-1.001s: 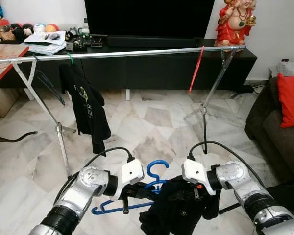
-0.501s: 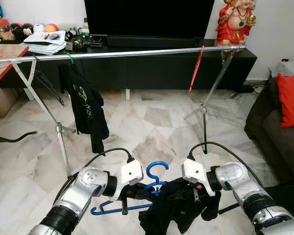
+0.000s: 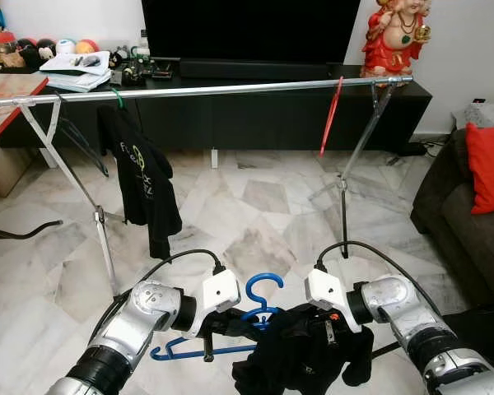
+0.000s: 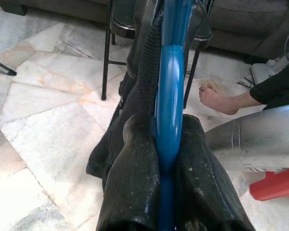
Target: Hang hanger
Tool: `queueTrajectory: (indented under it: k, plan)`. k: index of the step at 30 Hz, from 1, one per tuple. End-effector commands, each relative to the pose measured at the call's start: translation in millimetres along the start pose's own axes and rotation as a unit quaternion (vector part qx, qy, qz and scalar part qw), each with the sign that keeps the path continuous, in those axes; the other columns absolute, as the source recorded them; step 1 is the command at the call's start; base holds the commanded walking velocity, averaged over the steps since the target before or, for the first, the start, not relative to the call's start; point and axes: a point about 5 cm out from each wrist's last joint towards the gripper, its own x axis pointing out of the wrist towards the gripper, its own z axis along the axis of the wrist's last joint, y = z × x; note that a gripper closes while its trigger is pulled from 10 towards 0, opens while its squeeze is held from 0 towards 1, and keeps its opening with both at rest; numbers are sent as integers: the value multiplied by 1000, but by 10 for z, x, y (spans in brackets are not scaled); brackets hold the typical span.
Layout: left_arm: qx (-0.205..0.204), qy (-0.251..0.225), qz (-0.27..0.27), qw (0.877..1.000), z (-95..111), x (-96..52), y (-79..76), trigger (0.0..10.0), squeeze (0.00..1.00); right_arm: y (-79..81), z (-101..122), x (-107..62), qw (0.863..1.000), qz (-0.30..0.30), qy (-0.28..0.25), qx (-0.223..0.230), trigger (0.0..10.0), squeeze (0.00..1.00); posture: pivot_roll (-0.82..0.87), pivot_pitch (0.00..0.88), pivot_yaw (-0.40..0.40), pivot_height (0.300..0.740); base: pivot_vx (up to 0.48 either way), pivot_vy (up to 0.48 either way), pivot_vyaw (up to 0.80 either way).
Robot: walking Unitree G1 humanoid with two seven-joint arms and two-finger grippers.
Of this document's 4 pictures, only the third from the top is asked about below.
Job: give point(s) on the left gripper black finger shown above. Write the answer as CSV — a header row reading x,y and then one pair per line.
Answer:
x,y
270,313
260,327

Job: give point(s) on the black shirt white lettering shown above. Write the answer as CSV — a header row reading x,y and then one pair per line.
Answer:
x,y
296,362

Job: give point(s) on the blue plastic hanger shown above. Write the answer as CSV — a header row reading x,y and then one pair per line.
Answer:
x,y
189,352

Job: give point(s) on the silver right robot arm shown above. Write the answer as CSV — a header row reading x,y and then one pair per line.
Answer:
x,y
412,321

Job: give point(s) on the red hanger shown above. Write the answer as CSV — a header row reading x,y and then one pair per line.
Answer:
x,y
332,115

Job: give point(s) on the green hanger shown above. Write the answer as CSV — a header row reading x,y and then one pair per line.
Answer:
x,y
118,99

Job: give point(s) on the black shirt green print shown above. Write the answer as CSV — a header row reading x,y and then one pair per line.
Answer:
x,y
144,189

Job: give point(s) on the dark grey fabric sofa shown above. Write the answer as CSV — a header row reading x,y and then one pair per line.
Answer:
x,y
453,230

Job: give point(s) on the red cushion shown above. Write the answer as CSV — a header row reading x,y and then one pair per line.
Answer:
x,y
490,164

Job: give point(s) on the black soundbar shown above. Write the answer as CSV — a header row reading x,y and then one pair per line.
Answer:
x,y
255,69

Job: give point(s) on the side table lace cover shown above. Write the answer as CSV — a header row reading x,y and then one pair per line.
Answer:
x,y
482,115

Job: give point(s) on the black tape dispenser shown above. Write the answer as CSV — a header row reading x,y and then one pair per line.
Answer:
x,y
132,76

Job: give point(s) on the black flat television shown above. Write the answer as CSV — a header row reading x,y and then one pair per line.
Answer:
x,y
247,29

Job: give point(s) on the red laughing buddha statue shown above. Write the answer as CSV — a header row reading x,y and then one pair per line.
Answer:
x,y
395,45

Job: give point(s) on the white paper stack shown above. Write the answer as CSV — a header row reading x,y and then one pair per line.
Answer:
x,y
74,70

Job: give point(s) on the orange toy ball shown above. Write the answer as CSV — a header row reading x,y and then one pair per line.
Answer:
x,y
86,47

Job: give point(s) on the marble folding table red edge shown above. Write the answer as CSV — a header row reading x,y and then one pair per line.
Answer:
x,y
4,103

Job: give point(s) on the white round toy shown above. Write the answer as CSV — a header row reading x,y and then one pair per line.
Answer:
x,y
66,46

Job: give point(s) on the red lid jar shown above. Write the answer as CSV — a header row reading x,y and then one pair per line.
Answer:
x,y
4,53

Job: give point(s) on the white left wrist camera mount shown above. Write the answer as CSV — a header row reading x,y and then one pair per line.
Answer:
x,y
221,292

